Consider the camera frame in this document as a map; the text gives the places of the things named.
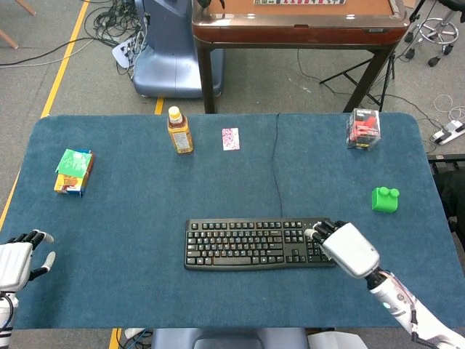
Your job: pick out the amber tea bottle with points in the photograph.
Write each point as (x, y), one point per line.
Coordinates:
(179, 132)

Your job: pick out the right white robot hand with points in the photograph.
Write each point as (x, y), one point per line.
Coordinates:
(348, 251)

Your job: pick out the black computer keyboard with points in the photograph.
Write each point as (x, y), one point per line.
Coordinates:
(236, 243)

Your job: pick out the wooden chair leg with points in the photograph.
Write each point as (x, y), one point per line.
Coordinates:
(9, 38)

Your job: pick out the pink patterned card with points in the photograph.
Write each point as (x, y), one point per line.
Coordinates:
(231, 139)

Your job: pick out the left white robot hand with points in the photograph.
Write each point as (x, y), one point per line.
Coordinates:
(12, 265)

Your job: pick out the white power strip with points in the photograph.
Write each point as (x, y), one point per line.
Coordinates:
(447, 131)

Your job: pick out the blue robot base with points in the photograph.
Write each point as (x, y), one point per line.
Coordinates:
(170, 54)

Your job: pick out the brown mahjong table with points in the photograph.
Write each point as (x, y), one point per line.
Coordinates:
(298, 29)

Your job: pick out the blue robot torso base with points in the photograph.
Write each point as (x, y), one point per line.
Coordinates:
(229, 339)

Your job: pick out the chrome stool base with casters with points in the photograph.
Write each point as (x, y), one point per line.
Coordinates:
(434, 32)

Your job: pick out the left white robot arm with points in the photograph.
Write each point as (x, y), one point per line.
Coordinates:
(6, 314)

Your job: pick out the green toy block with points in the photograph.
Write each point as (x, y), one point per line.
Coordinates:
(385, 200)

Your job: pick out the clear box with red black print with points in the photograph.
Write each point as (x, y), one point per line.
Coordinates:
(364, 129)

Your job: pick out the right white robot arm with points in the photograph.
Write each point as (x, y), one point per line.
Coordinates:
(403, 309)

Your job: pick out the row of mahjong tiles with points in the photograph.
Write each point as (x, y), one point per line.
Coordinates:
(299, 1)

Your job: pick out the green and orange carton box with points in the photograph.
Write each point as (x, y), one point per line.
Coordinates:
(74, 172)

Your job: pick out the blue felt table mat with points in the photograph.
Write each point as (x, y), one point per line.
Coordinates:
(145, 218)

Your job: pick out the black tripod stand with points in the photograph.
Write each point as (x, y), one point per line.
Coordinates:
(363, 78)

